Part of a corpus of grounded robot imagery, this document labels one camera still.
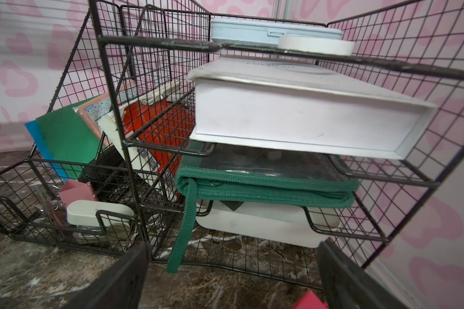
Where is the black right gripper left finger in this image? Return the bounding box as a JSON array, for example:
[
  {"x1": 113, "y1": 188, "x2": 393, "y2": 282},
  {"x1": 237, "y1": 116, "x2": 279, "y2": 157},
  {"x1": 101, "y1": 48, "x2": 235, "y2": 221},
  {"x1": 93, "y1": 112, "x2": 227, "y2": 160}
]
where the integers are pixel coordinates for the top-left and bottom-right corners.
[{"x1": 63, "y1": 242, "x2": 151, "y2": 308}]

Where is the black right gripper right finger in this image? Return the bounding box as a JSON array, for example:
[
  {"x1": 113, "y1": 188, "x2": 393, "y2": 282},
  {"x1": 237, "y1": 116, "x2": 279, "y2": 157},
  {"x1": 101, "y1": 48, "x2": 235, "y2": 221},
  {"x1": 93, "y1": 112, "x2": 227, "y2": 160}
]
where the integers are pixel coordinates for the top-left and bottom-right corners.
[{"x1": 317, "y1": 242, "x2": 406, "y2": 309}]

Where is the pink raincoat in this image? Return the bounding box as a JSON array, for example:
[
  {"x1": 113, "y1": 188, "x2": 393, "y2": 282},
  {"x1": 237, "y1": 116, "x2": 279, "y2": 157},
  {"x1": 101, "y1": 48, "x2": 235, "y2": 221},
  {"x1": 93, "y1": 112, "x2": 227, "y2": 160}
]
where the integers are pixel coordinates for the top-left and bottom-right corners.
[{"x1": 293, "y1": 290, "x2": 329, "y2": 309}]

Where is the white tray bottom shelf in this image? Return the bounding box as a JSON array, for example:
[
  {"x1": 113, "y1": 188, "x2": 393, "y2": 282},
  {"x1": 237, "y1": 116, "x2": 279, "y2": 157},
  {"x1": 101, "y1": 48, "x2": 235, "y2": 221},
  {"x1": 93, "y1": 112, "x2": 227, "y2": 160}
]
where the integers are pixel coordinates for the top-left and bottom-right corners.
[{"x1": 196, "y1": 200, "x2": 329, "y2": 248}]

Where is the white eraser block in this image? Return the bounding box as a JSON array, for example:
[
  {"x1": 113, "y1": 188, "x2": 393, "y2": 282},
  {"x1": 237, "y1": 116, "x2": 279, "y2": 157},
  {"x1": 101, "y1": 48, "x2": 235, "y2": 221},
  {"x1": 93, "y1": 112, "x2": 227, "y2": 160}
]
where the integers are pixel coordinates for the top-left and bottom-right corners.
[{"x1": 66, "y1": 200, "x2": 135, "y2": 227}]

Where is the green zip pouch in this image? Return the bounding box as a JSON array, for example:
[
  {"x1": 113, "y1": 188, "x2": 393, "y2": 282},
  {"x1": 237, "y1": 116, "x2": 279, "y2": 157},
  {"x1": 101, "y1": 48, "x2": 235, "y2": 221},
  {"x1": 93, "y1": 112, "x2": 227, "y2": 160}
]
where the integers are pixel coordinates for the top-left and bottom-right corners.
[{"x1": 167, "y1": 144, "x2": 360, "y2": 273}]

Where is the green folder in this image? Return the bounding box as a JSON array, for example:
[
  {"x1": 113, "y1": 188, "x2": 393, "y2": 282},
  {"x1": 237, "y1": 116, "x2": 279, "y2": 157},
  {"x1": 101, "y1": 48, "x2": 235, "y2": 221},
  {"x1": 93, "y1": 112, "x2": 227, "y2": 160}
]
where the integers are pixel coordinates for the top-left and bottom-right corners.
[{"x1": 25, "y1": 100, "x2": 100, "y2": 181}]

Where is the red book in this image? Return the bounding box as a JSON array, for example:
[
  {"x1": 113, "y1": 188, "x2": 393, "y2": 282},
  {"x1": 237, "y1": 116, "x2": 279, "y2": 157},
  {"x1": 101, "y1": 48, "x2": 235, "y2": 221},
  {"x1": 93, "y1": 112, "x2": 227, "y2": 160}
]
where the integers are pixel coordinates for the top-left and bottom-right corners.
[{"x1": 122, "y1": 99, "x2": 195, "y2": 175}]

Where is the white flat box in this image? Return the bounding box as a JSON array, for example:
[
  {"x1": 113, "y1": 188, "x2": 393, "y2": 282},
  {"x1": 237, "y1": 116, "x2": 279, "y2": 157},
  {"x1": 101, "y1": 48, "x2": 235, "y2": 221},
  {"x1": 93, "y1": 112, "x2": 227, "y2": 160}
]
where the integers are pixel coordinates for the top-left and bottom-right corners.
[{"x1": 188, "y1": 56, "x2": 437, "y2": 160}]

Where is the white tape roll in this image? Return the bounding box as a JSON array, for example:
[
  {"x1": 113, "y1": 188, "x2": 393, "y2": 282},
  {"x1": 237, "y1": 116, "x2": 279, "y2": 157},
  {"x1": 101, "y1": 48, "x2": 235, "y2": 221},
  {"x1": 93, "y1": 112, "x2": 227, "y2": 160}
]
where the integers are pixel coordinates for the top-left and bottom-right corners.
[{"x1": 278, "y1": 36, "x2": 356, "y2": 56}]

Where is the light blue lidded box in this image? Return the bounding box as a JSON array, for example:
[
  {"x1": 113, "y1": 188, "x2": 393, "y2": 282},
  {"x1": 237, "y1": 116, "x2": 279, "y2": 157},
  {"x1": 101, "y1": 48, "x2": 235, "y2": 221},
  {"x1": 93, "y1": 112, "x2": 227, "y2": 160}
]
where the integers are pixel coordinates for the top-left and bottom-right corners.
[{"x1": 210, "y1": 18, "x2": 344, "y2": 47}]

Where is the black wire desk organizer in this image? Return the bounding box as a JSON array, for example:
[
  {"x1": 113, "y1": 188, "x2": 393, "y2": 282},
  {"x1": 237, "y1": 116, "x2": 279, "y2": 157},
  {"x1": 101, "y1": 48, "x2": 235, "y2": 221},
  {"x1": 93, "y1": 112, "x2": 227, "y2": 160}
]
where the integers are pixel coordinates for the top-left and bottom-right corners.
[{"x1": 0, "y1": 1, "x2": 464, "y2": 294}]

